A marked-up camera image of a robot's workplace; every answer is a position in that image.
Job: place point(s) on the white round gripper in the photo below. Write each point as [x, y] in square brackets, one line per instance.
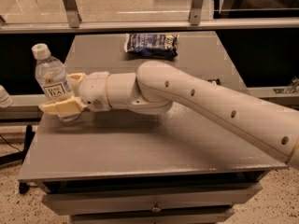
[93, 90]

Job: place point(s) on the clear plastic tea bottle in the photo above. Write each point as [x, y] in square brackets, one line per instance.
[51, 75]

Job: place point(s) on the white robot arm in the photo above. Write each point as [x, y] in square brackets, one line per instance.
[155, 86]

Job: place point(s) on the white bottle at left edge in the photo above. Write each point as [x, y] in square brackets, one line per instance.
[5, 98]

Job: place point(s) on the blue white snack bag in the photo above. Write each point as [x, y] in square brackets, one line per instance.
[152, 45]

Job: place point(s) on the grey cabinet with drawers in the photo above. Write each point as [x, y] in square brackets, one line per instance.
[122, 167]

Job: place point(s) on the black snack bar wrapper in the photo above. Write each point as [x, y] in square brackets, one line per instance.
[215, 81]

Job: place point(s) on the black stand with cable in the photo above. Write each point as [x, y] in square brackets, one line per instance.
[20, 156]

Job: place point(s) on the metal railing frame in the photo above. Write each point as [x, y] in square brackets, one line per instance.
[96, 16]

